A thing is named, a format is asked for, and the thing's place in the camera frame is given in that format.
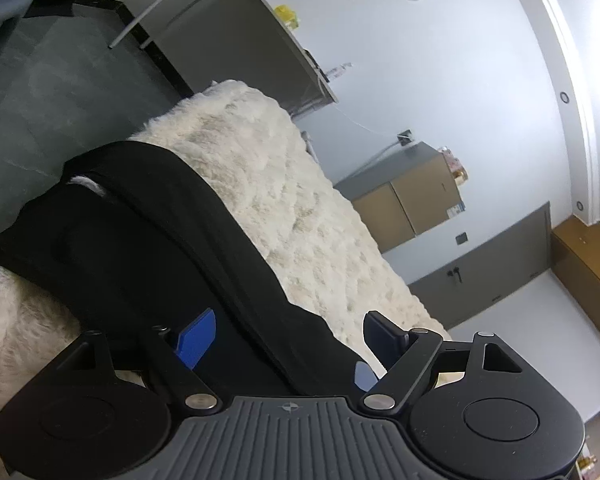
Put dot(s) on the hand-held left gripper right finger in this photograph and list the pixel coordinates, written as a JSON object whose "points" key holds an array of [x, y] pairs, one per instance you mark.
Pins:
{"points": [[380, 332]]}

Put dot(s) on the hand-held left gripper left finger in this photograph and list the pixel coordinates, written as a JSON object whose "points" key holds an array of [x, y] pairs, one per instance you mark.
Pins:
{"points": [[197, 340]]}

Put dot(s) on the black and blue garment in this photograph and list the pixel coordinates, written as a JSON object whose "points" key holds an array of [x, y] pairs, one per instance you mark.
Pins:
{"points": [[155, 240]]}

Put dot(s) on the gold refrigerator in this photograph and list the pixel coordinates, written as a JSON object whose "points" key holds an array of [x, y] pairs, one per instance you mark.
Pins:
{"points": [[410, 210]]}

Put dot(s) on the grey low cupboard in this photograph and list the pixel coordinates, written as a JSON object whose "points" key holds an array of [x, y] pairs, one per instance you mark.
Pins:
{"points": [[490, 270]]}

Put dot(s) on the cream fluffy blanket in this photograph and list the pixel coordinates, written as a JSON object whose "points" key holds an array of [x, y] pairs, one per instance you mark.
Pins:
{"points": [[290, 185]]}

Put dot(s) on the small colourful box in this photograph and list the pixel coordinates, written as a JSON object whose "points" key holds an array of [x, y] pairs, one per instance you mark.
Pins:
{"points": [[455, 165]]}

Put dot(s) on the brown wooden wardrobe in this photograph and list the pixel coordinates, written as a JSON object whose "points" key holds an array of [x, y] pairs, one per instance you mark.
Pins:
{"points": [[590, 270]]}

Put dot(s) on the clear plastic bottle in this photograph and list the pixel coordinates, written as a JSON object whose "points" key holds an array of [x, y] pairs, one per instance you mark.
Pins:
{"points": [[337, 71]]}

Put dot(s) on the flat black device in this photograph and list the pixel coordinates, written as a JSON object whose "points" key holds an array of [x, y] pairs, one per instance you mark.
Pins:
{"points": [[312, 60]]}

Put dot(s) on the grey folding table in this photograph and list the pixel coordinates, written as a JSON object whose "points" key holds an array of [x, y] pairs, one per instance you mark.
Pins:
{"points": [[260, 35]]}

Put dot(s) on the yellow tissue box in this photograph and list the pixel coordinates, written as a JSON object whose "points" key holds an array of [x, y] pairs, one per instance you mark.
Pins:
{"points": [[286, 16]]}

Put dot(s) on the dark wall switch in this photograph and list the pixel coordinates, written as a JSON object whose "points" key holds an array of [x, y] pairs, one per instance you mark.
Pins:
{"points": [[462, 238]]}

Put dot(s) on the wall socket with plug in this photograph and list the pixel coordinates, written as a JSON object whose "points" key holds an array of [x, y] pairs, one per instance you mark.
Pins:
{"points": [[405, 138]]}

